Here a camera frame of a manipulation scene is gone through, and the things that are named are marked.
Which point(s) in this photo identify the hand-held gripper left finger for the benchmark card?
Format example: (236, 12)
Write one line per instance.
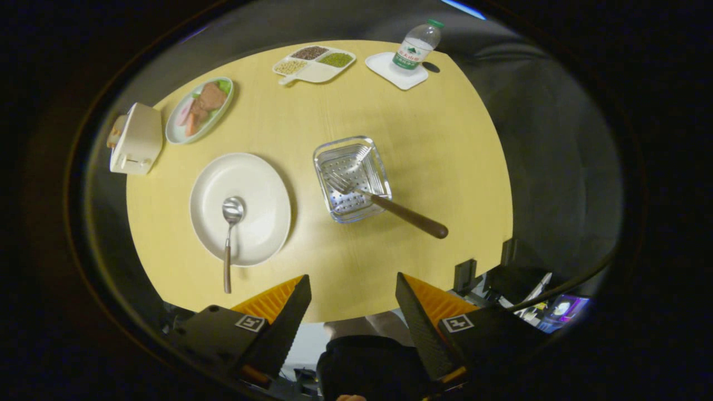
(287, 323)

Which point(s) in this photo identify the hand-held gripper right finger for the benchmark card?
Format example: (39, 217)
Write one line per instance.
(420, 323)

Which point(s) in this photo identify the black table clamp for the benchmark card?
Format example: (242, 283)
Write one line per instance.
(465, 275)

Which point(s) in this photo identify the round white plate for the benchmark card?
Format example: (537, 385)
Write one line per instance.
(253, 184)

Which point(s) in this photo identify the glowing screen device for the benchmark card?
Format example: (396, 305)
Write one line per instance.
(565, 307)

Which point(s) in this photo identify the square metal strainer basket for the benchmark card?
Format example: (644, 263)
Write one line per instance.
(365, 153)

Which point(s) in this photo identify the oval pale green plate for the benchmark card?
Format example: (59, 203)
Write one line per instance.
(179, 131)

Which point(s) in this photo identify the pink ham slice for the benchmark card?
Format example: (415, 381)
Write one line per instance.
(185, 112)

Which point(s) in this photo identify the brown meat slice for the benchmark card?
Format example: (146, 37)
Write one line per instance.
(211, 97)

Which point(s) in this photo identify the cream white toaster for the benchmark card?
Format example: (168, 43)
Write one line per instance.
(139, 136)

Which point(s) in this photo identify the green lettuce leaf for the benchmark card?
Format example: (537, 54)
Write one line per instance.
(224, 85)

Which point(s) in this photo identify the white divided dish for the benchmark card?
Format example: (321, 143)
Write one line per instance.
(318, 73)

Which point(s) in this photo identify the pile of yellow beans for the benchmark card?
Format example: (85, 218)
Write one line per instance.
(290, 67)

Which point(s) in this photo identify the square white coaster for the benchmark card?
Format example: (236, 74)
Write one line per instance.
(384, 67)

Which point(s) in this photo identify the pile of green beans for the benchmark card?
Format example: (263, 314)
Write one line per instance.
(336, 59)

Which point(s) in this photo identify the pile of brown beans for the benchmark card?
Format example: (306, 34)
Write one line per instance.
(309, 53)

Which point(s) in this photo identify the clear plastic water bottle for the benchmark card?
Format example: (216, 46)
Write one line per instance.
(415, 49)

